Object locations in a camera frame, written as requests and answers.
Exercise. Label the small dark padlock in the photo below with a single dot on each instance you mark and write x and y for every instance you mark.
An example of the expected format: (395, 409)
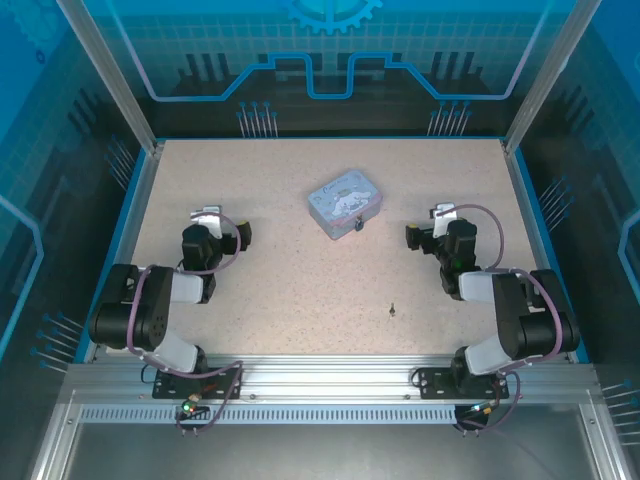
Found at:
(359, 224)

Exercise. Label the small metal key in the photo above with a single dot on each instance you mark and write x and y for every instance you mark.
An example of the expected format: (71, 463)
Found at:
(391, 310)

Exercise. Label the light blue cartoon tin box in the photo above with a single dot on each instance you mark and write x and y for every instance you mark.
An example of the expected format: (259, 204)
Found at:
(345, 202)

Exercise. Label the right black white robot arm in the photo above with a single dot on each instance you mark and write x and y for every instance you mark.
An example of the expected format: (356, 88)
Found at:
(510, 310)

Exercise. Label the blue table edge strip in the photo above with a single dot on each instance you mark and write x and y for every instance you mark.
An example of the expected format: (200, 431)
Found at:
(547, 250)
(116, 250)

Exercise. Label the small green LED circuit board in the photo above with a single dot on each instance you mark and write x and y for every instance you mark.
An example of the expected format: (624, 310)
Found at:
(189, 407)
(482, 407)

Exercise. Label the grey metal lower shelf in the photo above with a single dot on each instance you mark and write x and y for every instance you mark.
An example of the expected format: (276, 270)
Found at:
(325, 455)

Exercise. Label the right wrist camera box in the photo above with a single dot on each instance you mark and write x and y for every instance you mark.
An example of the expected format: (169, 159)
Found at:
(441, 220)

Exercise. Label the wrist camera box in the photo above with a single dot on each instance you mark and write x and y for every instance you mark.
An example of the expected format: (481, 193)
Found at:
(207, 219)
(441, 220)

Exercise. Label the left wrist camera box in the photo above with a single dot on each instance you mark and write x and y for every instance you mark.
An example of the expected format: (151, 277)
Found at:
(207, 219)

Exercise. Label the aluminium table side rail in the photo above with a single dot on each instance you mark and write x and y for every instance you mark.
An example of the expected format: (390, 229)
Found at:
(128, 250)
(535, 250)

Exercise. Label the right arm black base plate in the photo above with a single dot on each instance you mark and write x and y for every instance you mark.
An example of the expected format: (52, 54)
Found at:
(435, 383)

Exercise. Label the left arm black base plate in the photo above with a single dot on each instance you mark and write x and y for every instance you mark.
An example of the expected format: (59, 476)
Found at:
(170, 386)

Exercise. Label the aluminium mounting rail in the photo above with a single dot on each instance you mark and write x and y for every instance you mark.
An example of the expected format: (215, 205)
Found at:
(325, 375)

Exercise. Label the aluminium frame post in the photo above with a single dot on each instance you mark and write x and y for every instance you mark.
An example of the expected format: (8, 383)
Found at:
(120, 85)
(544, 85)

